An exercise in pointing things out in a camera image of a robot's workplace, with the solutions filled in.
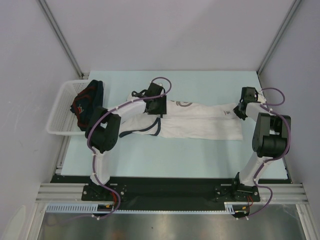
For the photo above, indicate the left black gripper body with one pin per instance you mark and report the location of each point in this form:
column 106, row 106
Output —
column 159, row 107

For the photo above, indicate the white tank top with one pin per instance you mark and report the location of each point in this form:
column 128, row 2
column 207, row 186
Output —
column 187, row 120

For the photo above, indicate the navy tank top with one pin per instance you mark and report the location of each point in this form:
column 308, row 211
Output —
column 86, row 101

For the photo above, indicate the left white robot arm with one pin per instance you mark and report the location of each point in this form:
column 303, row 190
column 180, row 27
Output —
column 103, row 130

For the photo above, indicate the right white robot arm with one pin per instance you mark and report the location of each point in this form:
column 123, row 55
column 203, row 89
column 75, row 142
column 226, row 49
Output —
column 271, row 141

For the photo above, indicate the white plastic basket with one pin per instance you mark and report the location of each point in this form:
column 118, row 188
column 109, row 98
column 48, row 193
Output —
column 61, row 120

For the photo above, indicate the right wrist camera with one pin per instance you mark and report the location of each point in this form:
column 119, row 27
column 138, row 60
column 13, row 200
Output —
column 260, row 97

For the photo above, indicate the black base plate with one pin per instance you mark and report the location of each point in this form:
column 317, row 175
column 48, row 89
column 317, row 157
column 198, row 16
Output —
column 163, row 194

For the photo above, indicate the right cable duct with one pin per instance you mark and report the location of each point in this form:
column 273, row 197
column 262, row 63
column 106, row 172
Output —
column 237, row 207

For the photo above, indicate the cable duct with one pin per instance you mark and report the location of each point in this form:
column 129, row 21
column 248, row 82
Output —
column 237, row 207
column 79, row 208

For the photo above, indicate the right aluminium frame post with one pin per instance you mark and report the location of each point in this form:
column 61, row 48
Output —
column 294, row 7

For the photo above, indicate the aluminium frame post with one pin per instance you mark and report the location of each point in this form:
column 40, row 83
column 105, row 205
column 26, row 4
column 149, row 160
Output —
column 294, row 7
column 45, row 8

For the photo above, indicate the left cable duct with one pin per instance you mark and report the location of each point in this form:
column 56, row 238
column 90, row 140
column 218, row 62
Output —
column 79, row 208

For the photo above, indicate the left aluminium frame post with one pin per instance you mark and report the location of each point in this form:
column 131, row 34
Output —
column 45, row 8

